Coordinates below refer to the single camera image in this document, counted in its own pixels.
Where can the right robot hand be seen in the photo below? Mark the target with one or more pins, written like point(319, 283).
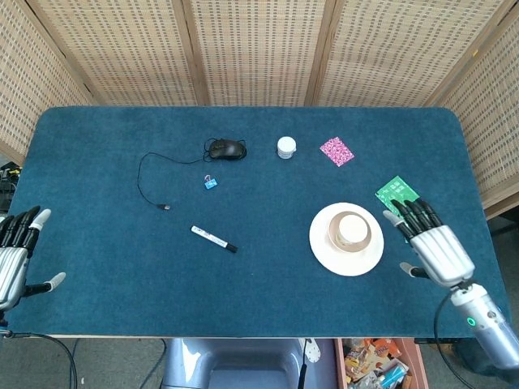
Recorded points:
point(440, 253)

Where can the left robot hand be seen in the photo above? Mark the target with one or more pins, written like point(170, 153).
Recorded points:
point(12, 263)

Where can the printed white paper cup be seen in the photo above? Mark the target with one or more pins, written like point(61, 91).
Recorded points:
point(352, 229)

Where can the beige bowl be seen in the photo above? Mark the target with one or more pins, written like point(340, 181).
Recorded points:
point(333, 243)

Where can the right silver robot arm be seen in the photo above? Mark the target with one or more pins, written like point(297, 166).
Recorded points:
point(486, 320)

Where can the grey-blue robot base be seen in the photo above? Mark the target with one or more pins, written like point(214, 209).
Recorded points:
point(243, 364)

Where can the black equipment beside table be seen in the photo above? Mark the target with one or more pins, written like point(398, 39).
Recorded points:
point(6, 186)

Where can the green tea packet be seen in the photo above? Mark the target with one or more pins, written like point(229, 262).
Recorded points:
point(395, 189)

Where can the white round plate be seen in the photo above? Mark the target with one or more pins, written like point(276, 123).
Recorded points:
point(348, 265)

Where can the pink bin of snacks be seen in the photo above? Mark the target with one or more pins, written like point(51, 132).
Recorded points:
point(377, 364)

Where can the pink patterned card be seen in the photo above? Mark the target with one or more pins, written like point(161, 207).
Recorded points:
point(336, 152)

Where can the blue table cloth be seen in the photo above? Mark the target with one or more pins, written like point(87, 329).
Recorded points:
point(162, 291)

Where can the small white jar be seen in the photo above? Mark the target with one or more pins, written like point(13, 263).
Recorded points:
point(286, 146)

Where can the white marker with black cap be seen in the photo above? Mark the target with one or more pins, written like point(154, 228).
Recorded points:
point(211, 238)

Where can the blue binder clip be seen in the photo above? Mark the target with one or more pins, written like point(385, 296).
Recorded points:
point(210, 184)

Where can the black computer mouse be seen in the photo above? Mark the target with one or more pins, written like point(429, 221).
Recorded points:
point(227, 149)

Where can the woven wooden folding screen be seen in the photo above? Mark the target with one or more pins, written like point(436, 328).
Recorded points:
point(259, 48)

